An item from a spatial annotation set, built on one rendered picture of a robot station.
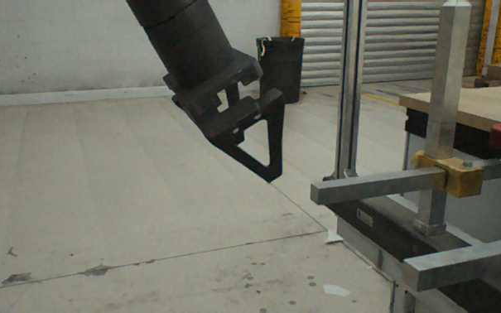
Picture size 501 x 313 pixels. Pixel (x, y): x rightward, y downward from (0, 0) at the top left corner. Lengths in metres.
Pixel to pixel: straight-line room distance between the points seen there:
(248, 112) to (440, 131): 0.65
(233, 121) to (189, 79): 0.06
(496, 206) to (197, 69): 0.92
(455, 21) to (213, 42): 0.62
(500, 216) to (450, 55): 0.41
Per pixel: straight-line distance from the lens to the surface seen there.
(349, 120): 1.26
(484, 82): 7.22
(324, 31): 7.01
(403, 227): 1.09
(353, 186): 0.87
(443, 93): 0.98
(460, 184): 0.96
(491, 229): 1.26
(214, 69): 0.42
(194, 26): 0.41
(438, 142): 1.00
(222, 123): 0.38
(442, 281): 0.69
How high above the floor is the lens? 1.14
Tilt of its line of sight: 18 degrees down
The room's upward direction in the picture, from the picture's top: straight up
